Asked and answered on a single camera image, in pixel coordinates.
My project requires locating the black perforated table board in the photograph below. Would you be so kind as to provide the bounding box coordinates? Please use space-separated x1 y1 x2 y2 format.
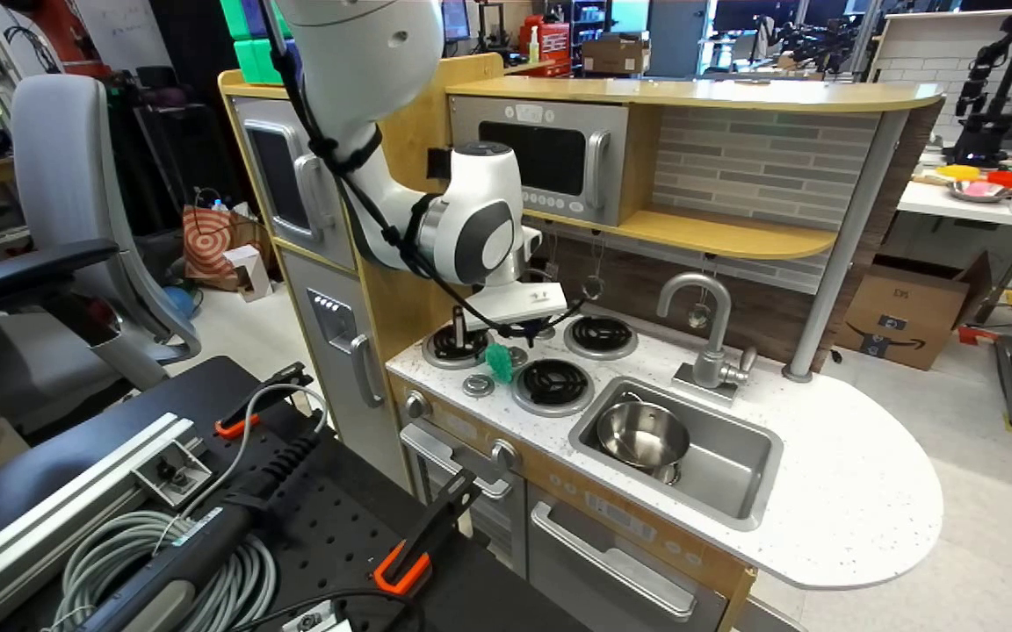
0 352 569 632

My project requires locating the teal blue toy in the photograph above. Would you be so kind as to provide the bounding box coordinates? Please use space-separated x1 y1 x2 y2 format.
484 342 523 387

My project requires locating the toy kitchen unit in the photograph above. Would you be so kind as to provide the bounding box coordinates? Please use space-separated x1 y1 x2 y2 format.
215 49 948 632

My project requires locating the grey fridge door handle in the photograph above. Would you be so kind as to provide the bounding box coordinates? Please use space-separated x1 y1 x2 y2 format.
339 332 390 410

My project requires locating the grey freezer door handle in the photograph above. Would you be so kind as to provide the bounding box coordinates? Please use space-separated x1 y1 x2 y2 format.
295 149 336 243

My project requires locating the silver metal pot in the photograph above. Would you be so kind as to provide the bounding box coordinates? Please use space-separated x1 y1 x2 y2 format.
590 398 696 476

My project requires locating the white metal bracket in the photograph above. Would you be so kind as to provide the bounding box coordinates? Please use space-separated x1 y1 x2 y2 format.
134 436 217 508

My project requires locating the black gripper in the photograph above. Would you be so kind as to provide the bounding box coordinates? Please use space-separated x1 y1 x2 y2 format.
445 302 549 366

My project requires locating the grey office chair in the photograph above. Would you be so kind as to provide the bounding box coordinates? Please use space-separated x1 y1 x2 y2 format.
0 72 207 398

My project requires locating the green foam block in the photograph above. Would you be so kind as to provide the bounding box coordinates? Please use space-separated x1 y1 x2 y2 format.
217 0 289 87

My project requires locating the brown cardboard box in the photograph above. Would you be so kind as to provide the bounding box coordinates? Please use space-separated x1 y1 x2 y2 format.
578 33 652 82
830 249 998 376

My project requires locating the grey oven door handle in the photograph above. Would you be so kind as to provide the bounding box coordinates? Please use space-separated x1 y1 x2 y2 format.
397 417 523 503

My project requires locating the grey toy microwave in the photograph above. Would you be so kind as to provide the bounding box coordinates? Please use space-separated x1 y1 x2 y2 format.
445 97 631 230

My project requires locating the grey cable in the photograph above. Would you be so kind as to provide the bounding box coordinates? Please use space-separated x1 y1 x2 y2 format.
46 380 323 632

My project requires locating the silver oven knob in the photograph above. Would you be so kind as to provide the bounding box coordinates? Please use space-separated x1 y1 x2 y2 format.
397 387 433 424
484 436 523 476

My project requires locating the red box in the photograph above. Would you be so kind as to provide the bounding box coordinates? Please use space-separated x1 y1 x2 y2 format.
523 16 577 82

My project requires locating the aluminium rail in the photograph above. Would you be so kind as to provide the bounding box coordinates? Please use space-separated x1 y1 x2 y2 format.
0 408 201 606

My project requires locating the grey dishwasher door handle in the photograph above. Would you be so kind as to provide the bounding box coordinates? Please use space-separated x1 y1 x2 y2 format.
525 498 699 626

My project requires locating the grey toy faucet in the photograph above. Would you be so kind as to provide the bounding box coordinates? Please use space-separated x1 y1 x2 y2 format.
652 272 759 398

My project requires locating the red patterned paper bag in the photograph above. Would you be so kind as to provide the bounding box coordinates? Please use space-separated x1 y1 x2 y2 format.
178 205 268 297

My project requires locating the black toy stove burner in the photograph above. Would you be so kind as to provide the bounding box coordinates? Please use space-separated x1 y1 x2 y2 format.
420 319 496 368
508 355 598 415
563 312 639 361

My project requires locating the white work table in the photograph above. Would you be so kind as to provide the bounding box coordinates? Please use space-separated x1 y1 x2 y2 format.
896 146 1012 441

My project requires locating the black ribbed cable sleeve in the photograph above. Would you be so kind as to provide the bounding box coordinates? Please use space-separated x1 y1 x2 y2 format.
80 428 336 632

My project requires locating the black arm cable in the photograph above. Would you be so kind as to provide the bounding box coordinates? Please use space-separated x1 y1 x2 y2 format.
272 39 536 345

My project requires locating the grey ice dispenser panel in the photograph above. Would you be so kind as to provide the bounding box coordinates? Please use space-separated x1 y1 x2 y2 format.
306 284 357 355

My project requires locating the black clamp orange grip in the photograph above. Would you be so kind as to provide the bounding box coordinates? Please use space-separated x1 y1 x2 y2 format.
207 361 319 445
366 470 484 602

